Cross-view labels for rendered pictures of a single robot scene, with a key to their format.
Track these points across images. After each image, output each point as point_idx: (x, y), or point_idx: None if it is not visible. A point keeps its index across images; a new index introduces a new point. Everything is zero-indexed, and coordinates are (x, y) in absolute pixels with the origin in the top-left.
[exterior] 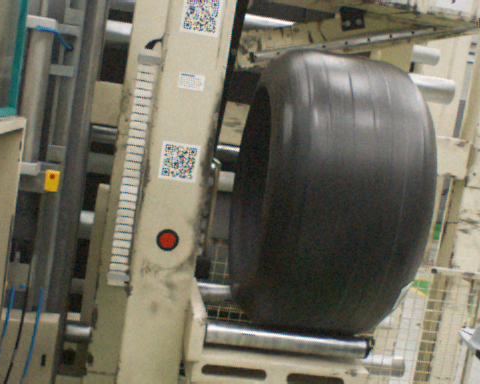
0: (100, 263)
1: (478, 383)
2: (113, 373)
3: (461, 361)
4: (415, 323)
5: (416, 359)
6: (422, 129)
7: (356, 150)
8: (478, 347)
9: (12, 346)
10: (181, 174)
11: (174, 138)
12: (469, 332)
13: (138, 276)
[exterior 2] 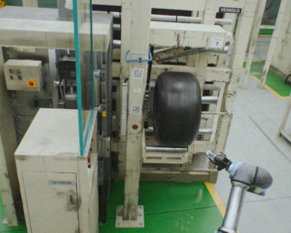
0: (119, 114)
1: (254, 113)
2: (126, 141)
3: (251, 104)
4: (238, 86)
5: (234, 104)
6: (196, 104)
7: (178, 113)
8: (209, 157)
9: (99, 147)
10: (137, 112)
11: (134, 104)
12: (208, 152)
13: (128, 135)
